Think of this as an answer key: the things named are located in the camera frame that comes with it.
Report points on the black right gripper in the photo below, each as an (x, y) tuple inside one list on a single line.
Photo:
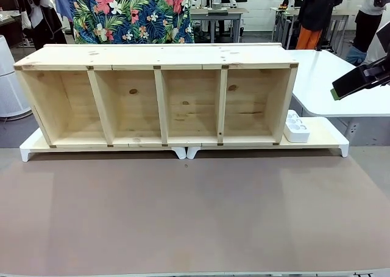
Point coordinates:
[(382, 71)]

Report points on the person with black trousers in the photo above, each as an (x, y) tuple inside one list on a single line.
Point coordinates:
[(368, 27)]

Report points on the white side desk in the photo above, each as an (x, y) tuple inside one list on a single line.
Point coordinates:
[(320, 84)]

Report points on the person with orange trousers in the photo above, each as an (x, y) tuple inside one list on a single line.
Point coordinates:
[(320, 5)]

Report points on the wooden riser with white legs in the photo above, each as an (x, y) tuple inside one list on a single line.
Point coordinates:
[(33, 144), (323, 135)]

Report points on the background table with metal legs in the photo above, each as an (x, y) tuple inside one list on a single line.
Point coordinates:
[(288, 17)]

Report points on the white power strip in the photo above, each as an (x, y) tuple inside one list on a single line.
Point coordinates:
[(297, 133)]

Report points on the grey background work table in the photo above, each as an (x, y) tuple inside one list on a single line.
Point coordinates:
[(219, 14)]

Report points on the four-compartment pine wood shelf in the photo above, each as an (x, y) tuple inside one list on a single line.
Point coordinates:
[(158, 57)]

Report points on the person in floral shirt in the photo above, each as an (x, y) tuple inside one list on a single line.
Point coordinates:
[(131, 14)]

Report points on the person in blue shirt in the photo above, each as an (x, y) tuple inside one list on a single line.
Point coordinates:
[(62, 2)]

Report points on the white cylindrical air purifier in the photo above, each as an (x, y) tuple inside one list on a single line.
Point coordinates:
[(9, 84)]

